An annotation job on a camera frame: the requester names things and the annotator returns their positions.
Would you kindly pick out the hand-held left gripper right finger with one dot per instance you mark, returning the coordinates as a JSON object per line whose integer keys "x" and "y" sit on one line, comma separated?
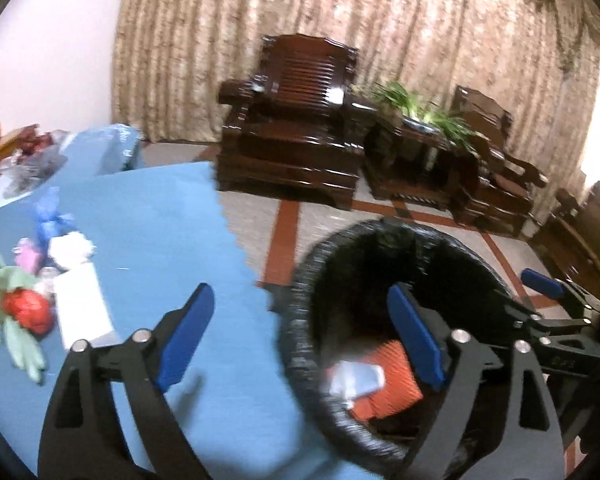
{"x": 415, "y": 330}

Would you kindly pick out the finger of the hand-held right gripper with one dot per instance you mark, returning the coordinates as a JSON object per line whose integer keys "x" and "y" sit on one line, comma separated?
{"x": 562, "y": 329}
{"x": 542, "y": 282}

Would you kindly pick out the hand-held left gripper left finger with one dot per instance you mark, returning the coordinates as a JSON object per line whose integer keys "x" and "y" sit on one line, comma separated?
{"x": 187, "y": 340}

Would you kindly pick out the black lined trash bin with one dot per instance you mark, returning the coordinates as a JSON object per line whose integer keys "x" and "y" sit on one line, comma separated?
{"x": 305, "y": 320}

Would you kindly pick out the white paper sheet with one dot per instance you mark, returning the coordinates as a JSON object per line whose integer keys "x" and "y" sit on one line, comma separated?
{"x": 82, "y": 305}

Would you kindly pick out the white tissue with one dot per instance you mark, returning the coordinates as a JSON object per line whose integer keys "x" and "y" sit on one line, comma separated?
{"x": 70, "y": 250}

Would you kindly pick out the small pink bag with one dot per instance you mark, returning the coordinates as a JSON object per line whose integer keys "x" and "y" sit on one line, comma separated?
{"x": 30, "y": 257}

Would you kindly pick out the blue plastic bag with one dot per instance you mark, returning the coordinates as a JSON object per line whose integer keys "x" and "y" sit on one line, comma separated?
{"x": 50, "y": 220}

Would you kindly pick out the dark wooden chair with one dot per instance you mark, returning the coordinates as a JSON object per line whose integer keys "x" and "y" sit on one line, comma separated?
{"x": 580, "y": 240}

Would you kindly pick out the orange ribbed packet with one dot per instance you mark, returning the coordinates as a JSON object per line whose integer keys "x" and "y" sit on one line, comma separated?
{"x": 392, "y": 385}

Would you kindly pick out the silver crumpled wrapper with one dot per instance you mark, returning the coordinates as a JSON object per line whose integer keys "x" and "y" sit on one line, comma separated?
{"x": 355, "y": 380}

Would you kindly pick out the blue tablecloth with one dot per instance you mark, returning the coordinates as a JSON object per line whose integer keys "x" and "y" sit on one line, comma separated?
{"x": 190, "y": 230}
{"x": 110, "y": 150}

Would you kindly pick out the dark wooden armchair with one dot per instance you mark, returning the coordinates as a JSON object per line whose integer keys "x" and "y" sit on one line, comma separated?
{"x": 495, "y": 180}
{"x": 290, "y": 135}

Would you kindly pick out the dark wooden side table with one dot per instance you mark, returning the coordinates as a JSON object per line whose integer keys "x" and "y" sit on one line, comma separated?
{"x": 405, "y": 170}

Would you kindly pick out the green potted plant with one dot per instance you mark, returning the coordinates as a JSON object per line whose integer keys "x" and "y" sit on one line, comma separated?
{"x": 452, "y": 125}
{"x": 395, "y": 95}

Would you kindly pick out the glass fruit bowl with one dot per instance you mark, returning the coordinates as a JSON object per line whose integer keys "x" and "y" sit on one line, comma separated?
{"x": 30, "y": 165}

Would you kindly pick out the dark red apple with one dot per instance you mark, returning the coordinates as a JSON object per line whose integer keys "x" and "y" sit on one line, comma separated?
{"x": 27, "y": 137}
{"x": 44, "y": 142}

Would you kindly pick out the light wooden cabinet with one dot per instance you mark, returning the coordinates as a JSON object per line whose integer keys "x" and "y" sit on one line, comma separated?
{"x": 0, "y": 157}

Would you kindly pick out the beige patterned curtain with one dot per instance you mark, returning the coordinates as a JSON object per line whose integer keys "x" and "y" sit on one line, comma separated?
{"x": 380, "y": 15}

